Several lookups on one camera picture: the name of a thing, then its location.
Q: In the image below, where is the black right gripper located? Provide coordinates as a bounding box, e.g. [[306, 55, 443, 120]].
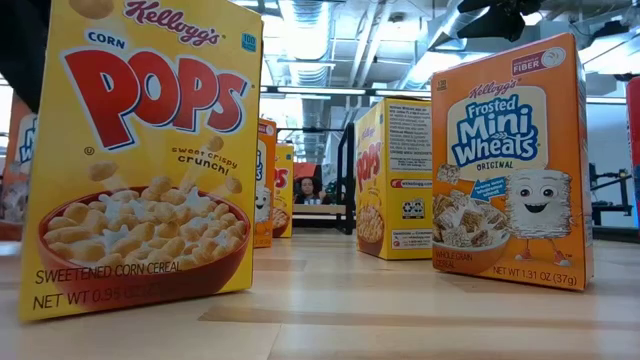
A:
[[457, 0, 544, 43]]

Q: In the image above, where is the yellow Corn Pops cereal box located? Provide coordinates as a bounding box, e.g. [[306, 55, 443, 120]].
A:
[[354, 96, 434, 261], [18, 0, 265, 323], [273, 143, 295, 239]]

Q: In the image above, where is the orange Frosted Mini Wheats box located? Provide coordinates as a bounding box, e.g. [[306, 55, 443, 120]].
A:
[[0, 94, 40, 242], [253, 118, 278, 249], [430, 32, 595, 292]]

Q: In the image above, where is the black equipment on stand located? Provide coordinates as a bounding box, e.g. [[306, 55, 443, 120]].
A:
[[588, 162, 634, 226]]

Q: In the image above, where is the person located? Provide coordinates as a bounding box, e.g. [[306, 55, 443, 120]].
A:
[[294, 175, 325, 206]]

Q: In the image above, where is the black metal shelf end bracket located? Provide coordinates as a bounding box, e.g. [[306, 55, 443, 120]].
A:
[[335, 122, 357, 236]]

